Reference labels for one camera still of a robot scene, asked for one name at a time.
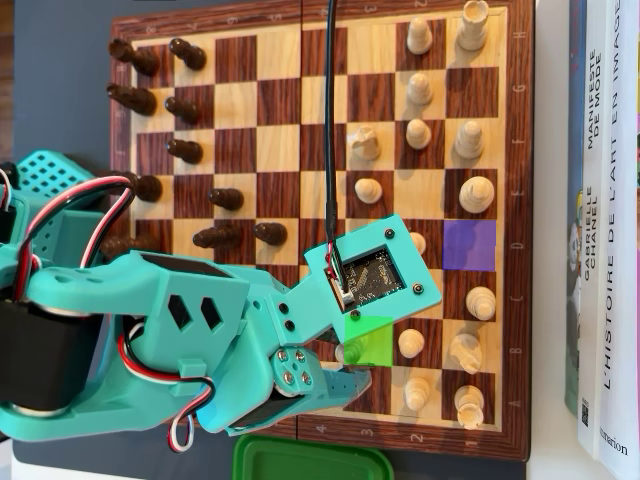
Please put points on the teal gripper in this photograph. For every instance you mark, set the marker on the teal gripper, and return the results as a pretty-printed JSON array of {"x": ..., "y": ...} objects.
[{"x": 291, "y": 366}]

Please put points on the light wood queen chess piece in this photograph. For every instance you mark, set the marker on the light wood queen chess piece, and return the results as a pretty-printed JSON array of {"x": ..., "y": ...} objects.
[{"x": 356, "y": 350}]

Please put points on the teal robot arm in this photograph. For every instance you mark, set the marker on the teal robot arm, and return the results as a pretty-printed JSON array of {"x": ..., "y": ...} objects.
[{"x": 125, "y": 280}]

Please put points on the light wood pawn chess piece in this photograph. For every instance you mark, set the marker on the light wood pawn chess piece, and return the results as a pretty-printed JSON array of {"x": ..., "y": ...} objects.
[
  {"x": 417, "y": 391},
  {"x": 419, "y": 135},
  {"x": 419, "y": 244},
  {"x": 411, "y": 343},
  {"x": 369, "y": 191},
  {"x": 420, "y": 39},
  {"x": 420, "y": 91}
]

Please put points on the light wood knight chess piece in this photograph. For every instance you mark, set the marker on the light wood knight chess piece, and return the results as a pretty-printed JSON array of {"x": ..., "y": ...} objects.
[
  {"x": 465, "y": 352},
  {"x": 366, "y": 144}
]

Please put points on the light wood rook chess piece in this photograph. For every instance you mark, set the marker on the light wood rook chess piece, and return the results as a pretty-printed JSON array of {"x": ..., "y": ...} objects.
[
  {"x": 469, "y": 406},
  {"x": 472, "y": 31}
]

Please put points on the dark brown pawn chess piece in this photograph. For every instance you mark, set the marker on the dark brown pawn chess piece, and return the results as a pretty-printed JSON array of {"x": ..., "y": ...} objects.
[
  {"x": 272, "y": 233},
  {"x": 229, "y": 199},
  {"x": 188, "y": 151},
  {"x": 191, "y": 56},
  {"x": 186, "y": 111}
]

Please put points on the light wood bishop chess piece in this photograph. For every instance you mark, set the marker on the light wood bishop chess piece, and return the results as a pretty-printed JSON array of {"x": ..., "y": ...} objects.
[
  {"x": 481, "y": 303},
  {"x": 469, "y": 141}
]

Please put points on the dark brown bishop chess piece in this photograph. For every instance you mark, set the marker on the dark brown bishop chess piece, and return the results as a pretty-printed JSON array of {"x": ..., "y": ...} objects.
[{"x": 221, "y": 236}]

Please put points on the light wood king chess piece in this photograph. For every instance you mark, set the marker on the light wood king chess piece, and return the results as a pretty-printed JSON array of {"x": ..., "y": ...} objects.
[{"x": 476, "y": 195}]

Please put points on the dark brown queen chess piece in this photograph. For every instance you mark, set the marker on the dark brown queen chess piece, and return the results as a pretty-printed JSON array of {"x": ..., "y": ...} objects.
[{"x": 147, "y": 242}]

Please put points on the dark brown king chess piece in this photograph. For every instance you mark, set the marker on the dark brown king chess piece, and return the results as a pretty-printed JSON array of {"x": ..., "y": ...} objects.
[{"x": 149, "y": 187}]

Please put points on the dark brown knight chess piece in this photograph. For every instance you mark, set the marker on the dark brown knight chess piece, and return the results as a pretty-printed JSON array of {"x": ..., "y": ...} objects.
[{"x": 136, "y": 99}]

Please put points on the dark brown rook chess piece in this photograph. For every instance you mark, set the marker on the dark brown rook chess piece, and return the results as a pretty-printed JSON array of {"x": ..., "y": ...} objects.
[{"x": 142, "y": 60}]

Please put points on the green plastic container lid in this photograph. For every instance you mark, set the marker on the green plastic container lid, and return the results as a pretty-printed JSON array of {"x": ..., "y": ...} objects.
[{"x": 310, "y": 462}]

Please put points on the wooden folding chessboard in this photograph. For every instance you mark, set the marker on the wooden folding chessboard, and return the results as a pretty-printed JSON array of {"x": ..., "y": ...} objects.
[{"x": 280, "y": 145}]

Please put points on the white Gabrielle Chanel book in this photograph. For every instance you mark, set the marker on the white Gabrielle Chanel book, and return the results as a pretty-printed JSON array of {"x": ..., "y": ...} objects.
[{"x": 592, "y": 350}]

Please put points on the white art history book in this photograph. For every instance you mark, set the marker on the white art history book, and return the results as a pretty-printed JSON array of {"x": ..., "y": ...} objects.
[{"x": 622, "y": 250}]

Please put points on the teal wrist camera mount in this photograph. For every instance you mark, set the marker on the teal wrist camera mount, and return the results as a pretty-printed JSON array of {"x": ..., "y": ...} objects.
[{"x": 400, "y": 235}]

